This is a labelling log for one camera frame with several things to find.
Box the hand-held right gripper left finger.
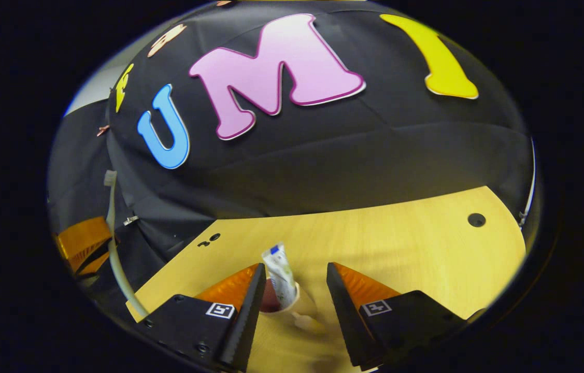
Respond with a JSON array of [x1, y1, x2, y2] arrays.
[[135, 263, 268, 372]]

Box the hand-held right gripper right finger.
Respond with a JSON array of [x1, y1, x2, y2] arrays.
[[326, 261, 469, 371]]

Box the beige cup with handle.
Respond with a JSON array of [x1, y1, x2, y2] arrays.
[[259, 277, 326, 335]]

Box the white toothpaste tube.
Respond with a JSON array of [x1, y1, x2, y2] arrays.
[[261, 243, 299, 310]]

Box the wooden desktop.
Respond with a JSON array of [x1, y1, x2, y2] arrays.
[[126, 185, 527, 373]]

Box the black backdrop cloth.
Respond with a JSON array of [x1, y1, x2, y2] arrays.
[[48, 0, 536, 311]]

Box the thick white cable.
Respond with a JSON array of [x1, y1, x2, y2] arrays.
[[104, 170, 150, 318]]

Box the thin white cable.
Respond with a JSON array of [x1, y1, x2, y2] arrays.
[[518, 137, 537, 228]]

